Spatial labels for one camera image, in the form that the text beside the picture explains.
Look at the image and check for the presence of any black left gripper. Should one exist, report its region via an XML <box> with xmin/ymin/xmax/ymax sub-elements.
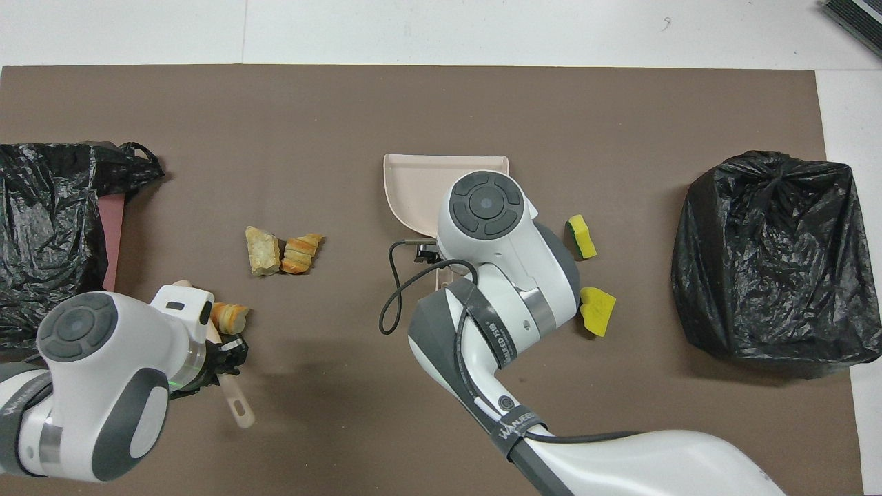
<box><xmin>172</xmin><ymin>336</ymin><xmax>249</xmax><ymax>399</ymax></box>

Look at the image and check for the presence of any croissant piece with pale end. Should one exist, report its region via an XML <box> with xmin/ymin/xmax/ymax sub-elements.
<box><xmin>210</xmin><ymin>302</ymin><xmax>250</xmax><ymax>336</ymax></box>

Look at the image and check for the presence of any beige hand brush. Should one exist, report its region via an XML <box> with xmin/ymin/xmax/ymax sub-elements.
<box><xmin>171</xmin><ymin>279</ymin><xmax>256</xmax><ymax>429</ymax></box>

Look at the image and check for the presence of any beige plastic dustpan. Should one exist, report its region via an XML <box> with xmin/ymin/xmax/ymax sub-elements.
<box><xmin>384</xmin><ymin>154</ymin><xmax>511</xmax><ymax>290</ymax></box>

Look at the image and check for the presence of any pale bread chunk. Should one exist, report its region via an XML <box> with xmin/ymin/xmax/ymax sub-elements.
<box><xmin>245</xmin><ymin>226</ymin><xmax>282</xmax><ymax>278</ymax></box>

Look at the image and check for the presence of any striped croissant piece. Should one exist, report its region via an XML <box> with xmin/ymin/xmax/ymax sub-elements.
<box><xmin>280</xmin><ymin>233</ymin><xmax>325</xmax><ymax>276</ymax></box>

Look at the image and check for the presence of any yellow sponge with green side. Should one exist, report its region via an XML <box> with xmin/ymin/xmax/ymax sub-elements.
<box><xmin>565</xmin><ymin>214</ymin><xmax>598</xmax><ymax>261</ymax></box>

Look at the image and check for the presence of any yellow notched sponge piece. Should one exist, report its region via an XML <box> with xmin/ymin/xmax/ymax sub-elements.
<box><xmin>579</xmin><ymin>287</ymin><xmax>617</xmax><ymax>338</ymax></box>

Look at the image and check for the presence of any pink bin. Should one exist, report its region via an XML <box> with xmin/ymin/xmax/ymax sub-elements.
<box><xmin>102</xmin><ymin>194</ymin><xmax>126</xmax><ymax>293</ymax></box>

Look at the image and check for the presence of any black trash bag over pink bin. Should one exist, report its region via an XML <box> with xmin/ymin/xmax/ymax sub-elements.
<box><xmin>0</xmin><ymin>141</ymin><xmax>166</xmax><ymax>349</ymax></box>

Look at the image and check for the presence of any black trash bag, tied knot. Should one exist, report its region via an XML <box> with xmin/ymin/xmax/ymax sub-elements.
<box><xmin>672</xmin><ymin>150</ymin><xmax>882</xmax><ymax>380</ymax></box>

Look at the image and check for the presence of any brown paper table mat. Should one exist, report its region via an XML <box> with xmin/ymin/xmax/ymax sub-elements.
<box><xmin>0</xmin><ymin>64</ymin><xmax>865</xmax><ymax>496</ymax></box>

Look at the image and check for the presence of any dark ribbed object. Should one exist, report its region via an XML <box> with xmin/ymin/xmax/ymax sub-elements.
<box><xmin>820</xmin><ymin>0</ymin><xmax>882</xmax><ymax>59</ymax></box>

